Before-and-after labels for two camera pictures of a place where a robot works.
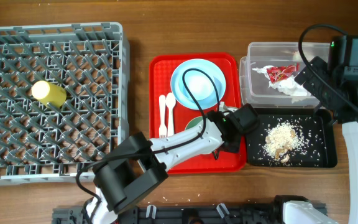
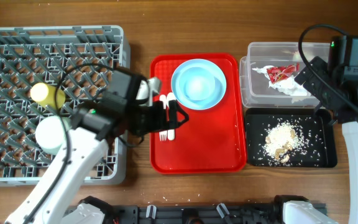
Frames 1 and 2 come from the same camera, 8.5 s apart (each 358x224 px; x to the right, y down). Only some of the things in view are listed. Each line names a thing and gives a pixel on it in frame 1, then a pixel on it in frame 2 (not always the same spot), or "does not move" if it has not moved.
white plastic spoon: [170, 100] does not move
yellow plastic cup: [53, 95] does not move
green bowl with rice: [193, 122] to [50, 132]
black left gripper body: [236, 149] to [142, 119]
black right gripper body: [317, 90] does not move
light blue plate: [199, 83] does not move
